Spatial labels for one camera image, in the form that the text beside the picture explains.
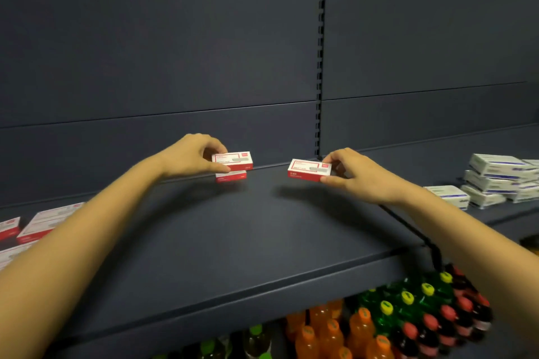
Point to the person's left hand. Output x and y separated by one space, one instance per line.
189 157

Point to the group of yellow-capped green bottles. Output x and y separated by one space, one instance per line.
406 304

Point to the group of green-capped tea bottles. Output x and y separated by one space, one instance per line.
254 342

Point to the person's left forearm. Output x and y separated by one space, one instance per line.
71 262

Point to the group of orange soda bottles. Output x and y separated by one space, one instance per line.
360 329

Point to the group of red-capped cola bottles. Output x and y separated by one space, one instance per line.
446 325

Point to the person's right hand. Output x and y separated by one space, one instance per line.
370 180

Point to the red and white boxes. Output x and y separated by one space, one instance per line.
42 222

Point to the dark grey metal shelf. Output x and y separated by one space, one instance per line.
168 35

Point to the person's right forearm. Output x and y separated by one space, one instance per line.
476 253

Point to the white blue paperclip boxes group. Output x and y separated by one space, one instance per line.
497 165

